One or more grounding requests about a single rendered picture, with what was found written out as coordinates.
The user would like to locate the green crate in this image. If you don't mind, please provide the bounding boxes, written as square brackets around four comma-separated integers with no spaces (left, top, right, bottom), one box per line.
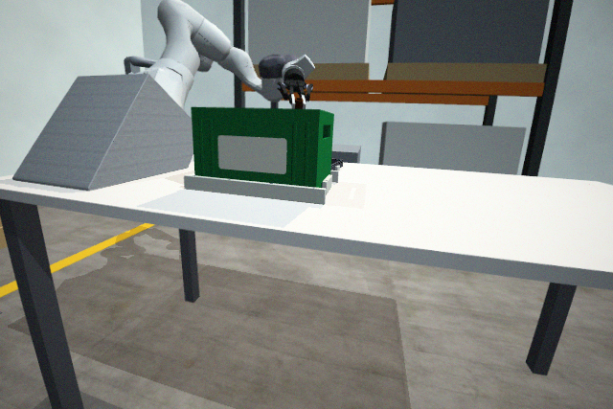
[191,107,334,188]

